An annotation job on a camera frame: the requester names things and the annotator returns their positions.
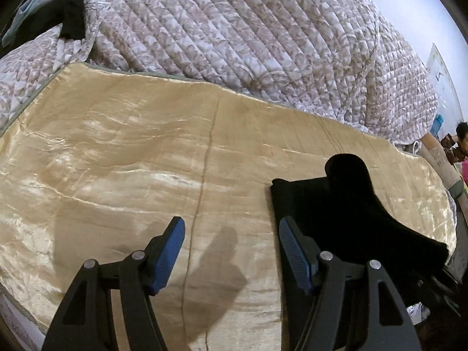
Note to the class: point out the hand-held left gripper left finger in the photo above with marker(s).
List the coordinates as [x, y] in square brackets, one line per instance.
[166, 252]

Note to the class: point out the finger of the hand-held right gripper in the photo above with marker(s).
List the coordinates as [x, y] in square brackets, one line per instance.
[440, 289]

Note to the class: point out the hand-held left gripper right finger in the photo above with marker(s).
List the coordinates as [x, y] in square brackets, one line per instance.
[294, 252]

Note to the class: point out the black pants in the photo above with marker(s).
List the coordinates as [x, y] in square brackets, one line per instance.
[347, 208]

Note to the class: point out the beige satin bed mat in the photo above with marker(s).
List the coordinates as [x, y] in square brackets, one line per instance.
[128, 153]

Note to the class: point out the patterned cardboard roll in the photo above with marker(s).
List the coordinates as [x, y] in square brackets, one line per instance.
[438, 161]

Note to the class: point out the small blue box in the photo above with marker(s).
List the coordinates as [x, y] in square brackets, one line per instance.
[437, 125]

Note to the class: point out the floral quilted blanket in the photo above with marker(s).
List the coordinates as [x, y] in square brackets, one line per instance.
[237, 25]

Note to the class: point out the light blue cloth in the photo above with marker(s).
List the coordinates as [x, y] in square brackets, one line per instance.
[25, 14]

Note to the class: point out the white wall sheet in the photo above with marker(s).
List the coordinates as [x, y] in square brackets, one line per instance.
[442, 76]

